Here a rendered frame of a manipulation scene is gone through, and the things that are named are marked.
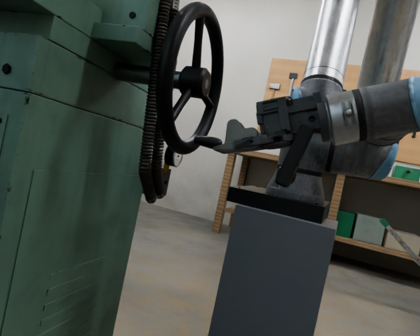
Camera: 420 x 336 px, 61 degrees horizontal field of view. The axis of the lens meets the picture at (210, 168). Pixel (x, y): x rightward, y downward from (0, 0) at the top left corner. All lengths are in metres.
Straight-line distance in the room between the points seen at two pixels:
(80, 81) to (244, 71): 3.65
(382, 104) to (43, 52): 0.54
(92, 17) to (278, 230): 0.74
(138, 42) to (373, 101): 0.41
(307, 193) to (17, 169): 0.81
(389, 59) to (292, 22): 3.29
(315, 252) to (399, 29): 0.64
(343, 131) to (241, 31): 3.89
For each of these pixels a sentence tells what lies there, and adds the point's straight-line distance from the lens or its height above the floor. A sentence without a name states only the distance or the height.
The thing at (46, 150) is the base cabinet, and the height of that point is 0.62.
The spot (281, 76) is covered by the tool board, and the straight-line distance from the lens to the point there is 4.14.
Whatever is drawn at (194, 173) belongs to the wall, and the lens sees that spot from 4.27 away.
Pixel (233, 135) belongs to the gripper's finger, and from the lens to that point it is 0.66.
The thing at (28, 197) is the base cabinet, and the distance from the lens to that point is 0.66.
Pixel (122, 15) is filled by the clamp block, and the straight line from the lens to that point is 0.73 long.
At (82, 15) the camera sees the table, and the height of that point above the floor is 0.87.
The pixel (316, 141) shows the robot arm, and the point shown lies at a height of 0.79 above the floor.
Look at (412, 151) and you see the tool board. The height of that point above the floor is 1.16.
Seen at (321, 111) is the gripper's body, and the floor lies 0.78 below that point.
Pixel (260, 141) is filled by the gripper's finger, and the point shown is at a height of 0.72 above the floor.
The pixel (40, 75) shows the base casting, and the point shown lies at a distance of 0.64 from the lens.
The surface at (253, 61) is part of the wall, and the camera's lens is 4.30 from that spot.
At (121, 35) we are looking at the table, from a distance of 0.69.
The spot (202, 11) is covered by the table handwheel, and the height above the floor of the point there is 0.92.
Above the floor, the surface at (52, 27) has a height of 0.82.
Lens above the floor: 0.66
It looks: 1 degrees down
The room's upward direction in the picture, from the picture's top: 12 degrees clockwise
